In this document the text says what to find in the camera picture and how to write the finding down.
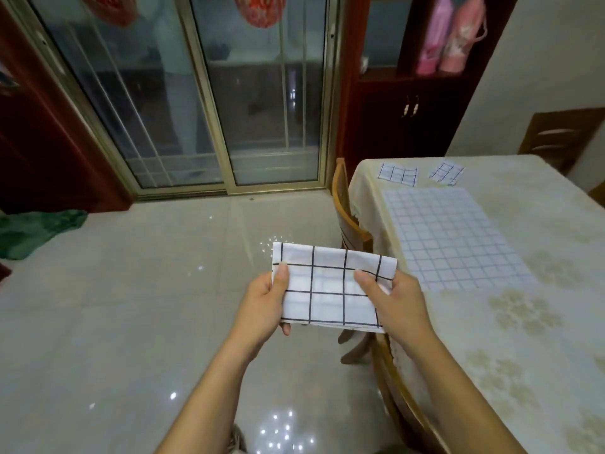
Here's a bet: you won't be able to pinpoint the person's left hand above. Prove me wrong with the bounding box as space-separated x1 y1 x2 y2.
226 262 291 362

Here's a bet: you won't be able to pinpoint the table with cream floral tablecloth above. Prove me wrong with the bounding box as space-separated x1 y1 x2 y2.
348 154 605 454

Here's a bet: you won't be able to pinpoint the person's left forearm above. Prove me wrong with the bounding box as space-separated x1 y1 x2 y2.
156 335 258 454

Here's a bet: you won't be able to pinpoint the glass sliding door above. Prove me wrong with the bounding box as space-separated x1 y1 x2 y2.
0 0 345 200

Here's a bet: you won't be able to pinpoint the black shoe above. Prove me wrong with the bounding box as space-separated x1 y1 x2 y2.
229 424 248 454

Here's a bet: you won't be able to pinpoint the dark red shelf cabinet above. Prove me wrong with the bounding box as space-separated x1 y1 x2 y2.
336 0 521 181

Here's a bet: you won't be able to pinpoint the pink thermos bottles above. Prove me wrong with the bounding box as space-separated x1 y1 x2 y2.
415 0 488 76

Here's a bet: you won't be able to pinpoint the person's right hand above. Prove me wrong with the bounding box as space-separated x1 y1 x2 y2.
352 269 439 362

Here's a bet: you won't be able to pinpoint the earlier checked cloth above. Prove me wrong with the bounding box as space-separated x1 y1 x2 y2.
376 163 419 188

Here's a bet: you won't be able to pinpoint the person's right forearm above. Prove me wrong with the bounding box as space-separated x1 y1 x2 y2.
406 333 530 454

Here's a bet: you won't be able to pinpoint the green cloth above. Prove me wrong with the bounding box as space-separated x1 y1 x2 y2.
0 208 89 260

